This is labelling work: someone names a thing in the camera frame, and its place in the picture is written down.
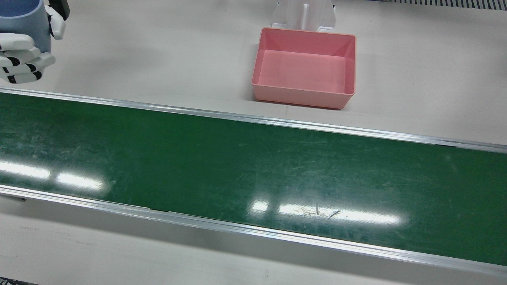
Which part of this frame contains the light blue plastic cup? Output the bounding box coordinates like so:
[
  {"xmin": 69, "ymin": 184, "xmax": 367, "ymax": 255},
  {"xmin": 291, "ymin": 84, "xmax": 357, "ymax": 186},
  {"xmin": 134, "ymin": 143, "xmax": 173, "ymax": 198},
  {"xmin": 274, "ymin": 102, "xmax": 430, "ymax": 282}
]
[{"xmin": 0, "ymin": 0, "xmax": 53, "ymax": 54}]

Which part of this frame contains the white pedestal stand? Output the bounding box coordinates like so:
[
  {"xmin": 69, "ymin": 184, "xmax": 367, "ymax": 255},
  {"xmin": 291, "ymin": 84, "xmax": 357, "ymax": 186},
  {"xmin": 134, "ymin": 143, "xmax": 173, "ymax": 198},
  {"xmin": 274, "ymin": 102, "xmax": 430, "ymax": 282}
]
[{"xmin": 272, "ymin": 0, "xmax": 337, "ymax": 33}]

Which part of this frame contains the ribbed metal panel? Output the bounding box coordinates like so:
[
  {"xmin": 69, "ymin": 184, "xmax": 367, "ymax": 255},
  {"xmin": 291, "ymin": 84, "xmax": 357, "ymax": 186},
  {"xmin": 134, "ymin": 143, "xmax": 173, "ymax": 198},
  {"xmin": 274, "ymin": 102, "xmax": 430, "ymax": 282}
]
[{"xmin": 368, "ymin": 0, "xmax": 507, "ymax": 11}]

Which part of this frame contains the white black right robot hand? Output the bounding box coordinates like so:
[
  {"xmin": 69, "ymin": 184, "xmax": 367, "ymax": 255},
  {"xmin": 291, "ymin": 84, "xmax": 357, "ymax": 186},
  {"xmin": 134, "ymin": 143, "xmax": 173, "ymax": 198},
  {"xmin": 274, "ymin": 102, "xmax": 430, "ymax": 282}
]
[{"xmin": 0, "ymin": 0, "xmax": 71, "ymax": 85}]

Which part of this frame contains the green conveyor belt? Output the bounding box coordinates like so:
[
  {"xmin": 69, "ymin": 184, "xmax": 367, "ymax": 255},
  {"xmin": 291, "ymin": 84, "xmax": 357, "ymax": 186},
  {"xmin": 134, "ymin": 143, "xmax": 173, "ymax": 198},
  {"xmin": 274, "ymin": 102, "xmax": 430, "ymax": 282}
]
[{"xmin": 0, "ymin": 88, "xmax": 507, "ymax": 277}]

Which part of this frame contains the pink plastic box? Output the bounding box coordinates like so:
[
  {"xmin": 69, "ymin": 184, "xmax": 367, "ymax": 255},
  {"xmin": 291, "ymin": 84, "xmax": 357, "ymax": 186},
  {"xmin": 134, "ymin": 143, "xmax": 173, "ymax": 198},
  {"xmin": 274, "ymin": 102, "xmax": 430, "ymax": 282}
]
[{"xmin": 252, "ymin": 27, "xmax": 357, "ymax": 110}]

